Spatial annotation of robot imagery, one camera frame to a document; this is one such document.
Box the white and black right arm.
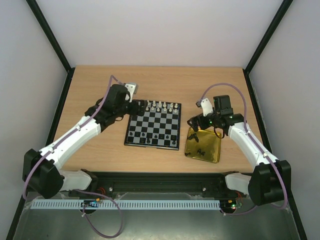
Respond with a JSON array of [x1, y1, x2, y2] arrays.
[[187, 95, 291, 209]]

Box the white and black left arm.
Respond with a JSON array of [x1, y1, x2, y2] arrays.
[[22, 83, 147, 199]]

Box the black chess pieces in tray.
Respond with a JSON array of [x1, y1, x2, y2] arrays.
[[184, 133, 206, 157]]

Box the white chess piece row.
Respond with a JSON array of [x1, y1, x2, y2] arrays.
[[145, 100, 181, 114]]

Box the gold rectangular tray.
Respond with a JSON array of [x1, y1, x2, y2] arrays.
[[186, 127, 223, 164]]

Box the black and grey chessboard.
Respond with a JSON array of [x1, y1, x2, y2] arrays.
[[124, 104, 182, 151]]

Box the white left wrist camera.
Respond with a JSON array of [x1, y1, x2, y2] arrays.
[[124, 82, 139, 103]]

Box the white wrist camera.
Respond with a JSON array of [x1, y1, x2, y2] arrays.
[[124, 82, 139, 103], [196, 98, 214, 117]]

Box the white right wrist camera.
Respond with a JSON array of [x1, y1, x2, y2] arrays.
[[196, 98, 214, 117]]

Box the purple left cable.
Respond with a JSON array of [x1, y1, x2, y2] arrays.
[[22, 74, 124, 239]]

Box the purple cable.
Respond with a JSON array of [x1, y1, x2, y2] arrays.
[[195, 82, 289, 216], [22, 74, 124, 239]]

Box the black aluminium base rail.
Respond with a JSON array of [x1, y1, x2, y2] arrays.
[[94, 171, 291, 200]]

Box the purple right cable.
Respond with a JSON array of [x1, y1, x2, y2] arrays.
[[195, 82, 289, 216]]

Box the slotted grey cable duct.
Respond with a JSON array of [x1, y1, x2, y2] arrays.
[[30, 199, 221, 211]]

